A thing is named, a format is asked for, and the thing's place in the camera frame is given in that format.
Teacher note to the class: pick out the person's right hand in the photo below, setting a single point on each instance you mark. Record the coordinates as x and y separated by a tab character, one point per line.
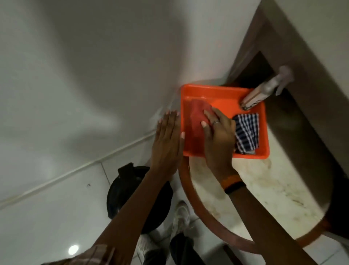
219	144

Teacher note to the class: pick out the person's left hand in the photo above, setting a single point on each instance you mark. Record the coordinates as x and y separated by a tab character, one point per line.
166	147

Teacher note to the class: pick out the person's left middle finger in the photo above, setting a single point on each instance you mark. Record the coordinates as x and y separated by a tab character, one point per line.
171	122

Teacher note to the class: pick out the person's right thumb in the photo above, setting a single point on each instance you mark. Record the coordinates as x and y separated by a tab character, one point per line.
205	129

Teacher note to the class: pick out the person's left thumb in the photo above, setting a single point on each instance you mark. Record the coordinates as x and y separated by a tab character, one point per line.
182	138

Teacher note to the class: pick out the person's left little finger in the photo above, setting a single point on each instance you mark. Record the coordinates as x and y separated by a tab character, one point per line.
160	129

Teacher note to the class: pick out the red cloth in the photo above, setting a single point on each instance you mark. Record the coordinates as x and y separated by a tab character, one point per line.
195	128

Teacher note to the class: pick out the orange plastic tray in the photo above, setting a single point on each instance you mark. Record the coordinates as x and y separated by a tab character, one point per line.
226	102

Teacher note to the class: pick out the person's left forearm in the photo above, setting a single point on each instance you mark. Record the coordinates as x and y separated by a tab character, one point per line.
136	210

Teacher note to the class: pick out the person's right forearm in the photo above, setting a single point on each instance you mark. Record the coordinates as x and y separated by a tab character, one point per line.
264	226

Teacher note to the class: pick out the blue white checked cloth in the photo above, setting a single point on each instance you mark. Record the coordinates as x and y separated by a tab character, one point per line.
246	131

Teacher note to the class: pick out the orange wristband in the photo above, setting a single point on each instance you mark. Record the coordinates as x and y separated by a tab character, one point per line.
230	180

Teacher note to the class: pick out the clear spray bottle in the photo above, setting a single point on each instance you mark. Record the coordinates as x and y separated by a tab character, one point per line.
259	94

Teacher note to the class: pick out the black wristband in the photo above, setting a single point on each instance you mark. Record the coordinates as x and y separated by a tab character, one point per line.
236	187

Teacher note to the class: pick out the black waste bin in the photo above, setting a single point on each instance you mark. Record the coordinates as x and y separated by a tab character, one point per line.
120	196

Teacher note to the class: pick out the white shoe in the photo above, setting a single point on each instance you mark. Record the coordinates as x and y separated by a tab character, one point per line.
146	245
180	218

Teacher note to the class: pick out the round table with orange rim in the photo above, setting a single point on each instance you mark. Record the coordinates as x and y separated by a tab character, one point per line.
272	185

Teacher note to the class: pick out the white skirting strip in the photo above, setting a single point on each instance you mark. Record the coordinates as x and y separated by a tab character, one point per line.
68	173

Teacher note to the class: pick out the dark trousers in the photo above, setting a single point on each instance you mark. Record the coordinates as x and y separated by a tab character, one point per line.
182	251

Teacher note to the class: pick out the brown wooden frame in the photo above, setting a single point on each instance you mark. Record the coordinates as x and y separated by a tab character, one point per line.
300	68

